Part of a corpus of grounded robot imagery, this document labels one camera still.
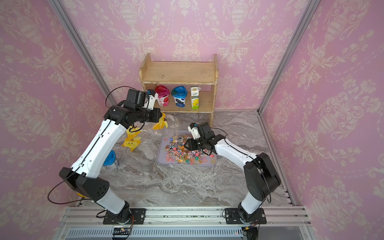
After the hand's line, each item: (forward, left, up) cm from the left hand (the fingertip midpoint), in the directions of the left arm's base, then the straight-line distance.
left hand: (162, 114), depth 75 cm
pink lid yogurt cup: (+18, +2, 0) cm, 18 cm away
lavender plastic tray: (-5, +5, -32) cm, 33 cm away
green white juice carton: (+15, -16, +3) cm, 23 cm away
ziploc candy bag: (0, -3, -7) cm, 8 cm away
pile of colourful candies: (-4, -5, -29) cm, 30 cm away
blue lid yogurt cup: (+18, -7, -1) cm, 19 cm away
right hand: (-6, -12, -19) cm, 23 cm away
